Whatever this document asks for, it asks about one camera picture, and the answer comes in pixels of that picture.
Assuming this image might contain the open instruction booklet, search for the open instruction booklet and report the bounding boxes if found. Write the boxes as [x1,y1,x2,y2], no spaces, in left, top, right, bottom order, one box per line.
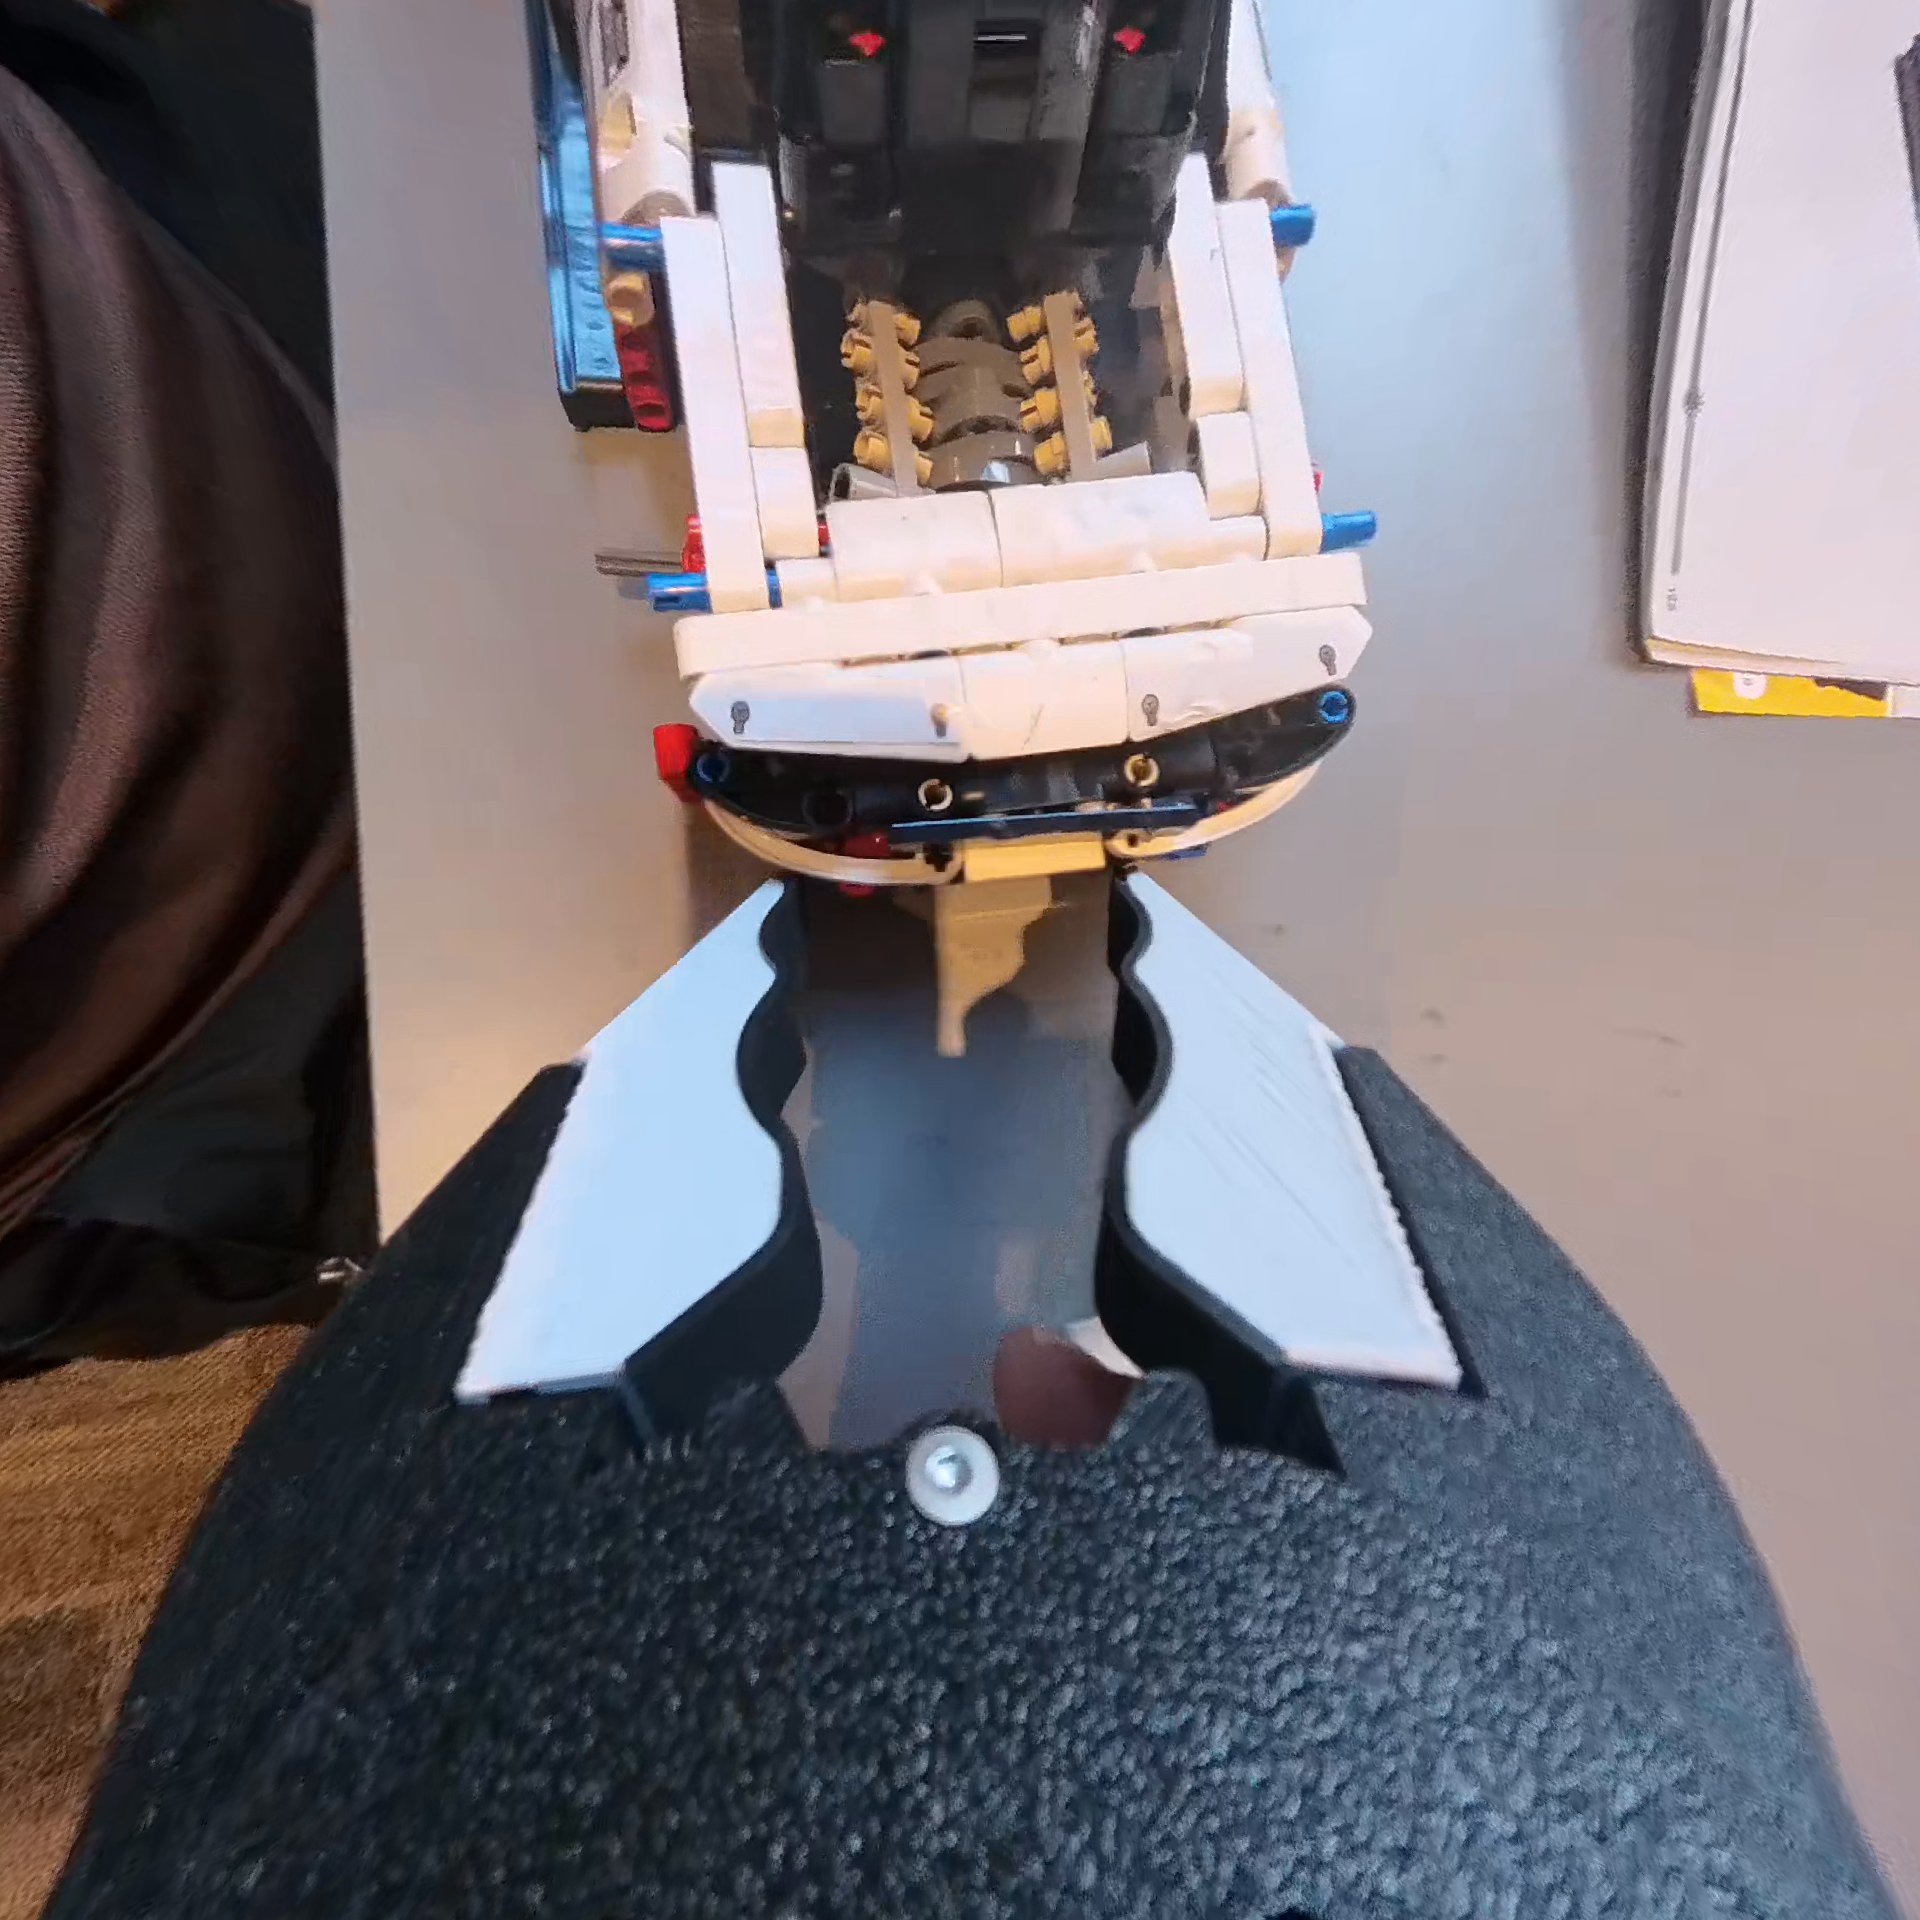
[1632,0,1920,688]

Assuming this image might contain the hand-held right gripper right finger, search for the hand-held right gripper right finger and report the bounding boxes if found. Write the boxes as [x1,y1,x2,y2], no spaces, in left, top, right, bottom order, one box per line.
[1094,875,1464,1470]

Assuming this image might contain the toy brick race car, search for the toy brick race car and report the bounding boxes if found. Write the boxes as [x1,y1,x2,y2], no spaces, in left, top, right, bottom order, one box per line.
[523,0,1378,1060]

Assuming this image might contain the person's torso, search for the person's torso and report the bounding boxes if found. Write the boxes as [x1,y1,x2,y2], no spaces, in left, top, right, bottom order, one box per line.
[0,0,380,1371]

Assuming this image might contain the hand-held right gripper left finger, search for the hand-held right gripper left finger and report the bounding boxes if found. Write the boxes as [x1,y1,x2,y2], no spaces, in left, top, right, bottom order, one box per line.
[453,876,824,1446]

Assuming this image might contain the yellow paper leaflet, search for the yellow paper leaflet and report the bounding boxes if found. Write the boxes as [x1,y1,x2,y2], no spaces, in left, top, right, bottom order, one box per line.
[1685,667,1920,723]

